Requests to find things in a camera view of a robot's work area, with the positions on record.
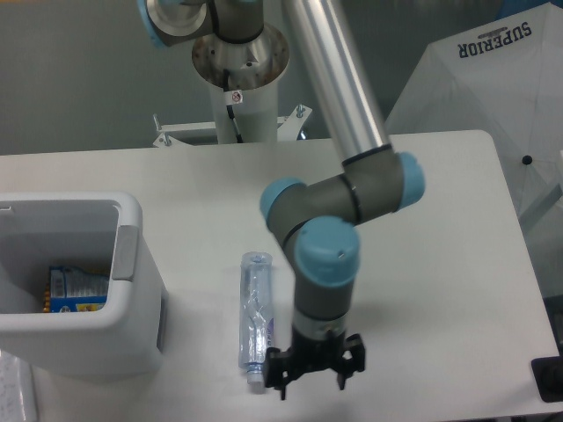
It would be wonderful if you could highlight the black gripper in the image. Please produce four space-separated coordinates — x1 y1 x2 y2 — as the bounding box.
264 327 366 400

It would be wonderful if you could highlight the crushed clear plastic bottle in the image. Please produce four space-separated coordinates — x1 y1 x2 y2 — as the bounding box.
238 251 274 394

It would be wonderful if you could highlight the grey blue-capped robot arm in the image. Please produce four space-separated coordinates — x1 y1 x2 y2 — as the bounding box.
137 1 425 391

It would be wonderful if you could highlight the white trash can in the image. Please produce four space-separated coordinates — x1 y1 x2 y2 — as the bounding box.
1 192 167 376

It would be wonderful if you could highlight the black device at table edge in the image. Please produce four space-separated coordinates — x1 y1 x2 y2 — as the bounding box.
531 356 562 403

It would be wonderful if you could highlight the blue yellow snack package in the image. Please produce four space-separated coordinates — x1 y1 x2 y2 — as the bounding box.
42 266 109 313

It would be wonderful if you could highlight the white superior umbrella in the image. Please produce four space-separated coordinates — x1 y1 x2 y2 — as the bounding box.
386 3 562 214

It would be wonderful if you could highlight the white metal base bracket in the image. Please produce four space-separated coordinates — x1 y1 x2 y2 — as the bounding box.
152 104 313 148

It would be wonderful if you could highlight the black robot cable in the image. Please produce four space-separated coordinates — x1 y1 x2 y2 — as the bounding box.
222 69 245 144

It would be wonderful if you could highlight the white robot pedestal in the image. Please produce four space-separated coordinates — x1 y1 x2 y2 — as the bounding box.
192 23 289 144

